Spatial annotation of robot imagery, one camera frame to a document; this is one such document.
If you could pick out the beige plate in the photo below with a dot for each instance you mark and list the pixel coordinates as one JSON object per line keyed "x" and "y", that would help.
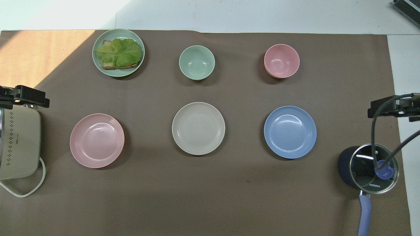
{"x": 198, "y": 128}

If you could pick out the green bowl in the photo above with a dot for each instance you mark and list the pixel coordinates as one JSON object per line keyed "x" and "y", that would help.
{"x": 197, "y": 63}

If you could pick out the blue plate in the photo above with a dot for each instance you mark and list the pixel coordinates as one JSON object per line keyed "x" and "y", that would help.
{"x": 290, "y": 132}

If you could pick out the pink bowl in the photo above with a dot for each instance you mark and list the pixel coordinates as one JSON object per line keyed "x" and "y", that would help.
{"x": 281, "y": 61}

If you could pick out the green plate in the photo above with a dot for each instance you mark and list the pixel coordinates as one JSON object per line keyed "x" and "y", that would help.
{"x": 118, "y": 72}

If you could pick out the green lettuce leaf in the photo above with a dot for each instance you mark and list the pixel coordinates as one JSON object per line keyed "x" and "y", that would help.
{"x": 121, "y": 52}

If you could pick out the toast slice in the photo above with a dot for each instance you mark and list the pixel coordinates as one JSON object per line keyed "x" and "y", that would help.
{"x": 111, "y": 66}

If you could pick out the pink plate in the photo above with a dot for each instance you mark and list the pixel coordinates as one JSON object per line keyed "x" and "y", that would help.
{"x": 97, "y": 141}

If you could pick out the dark blue pot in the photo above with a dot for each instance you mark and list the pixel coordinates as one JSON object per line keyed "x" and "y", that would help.
{"x": 343, "y": 167}

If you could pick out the glass pot lid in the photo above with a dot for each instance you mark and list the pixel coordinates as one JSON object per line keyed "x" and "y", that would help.
{"x": 362, "y": 170}

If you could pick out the beige kitchen appliance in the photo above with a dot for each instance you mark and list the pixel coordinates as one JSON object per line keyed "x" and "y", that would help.
{"x": 19, "y": 144}

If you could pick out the grey ribbed device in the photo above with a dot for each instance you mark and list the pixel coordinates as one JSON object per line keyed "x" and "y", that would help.
{"x": 408, "y": 8}

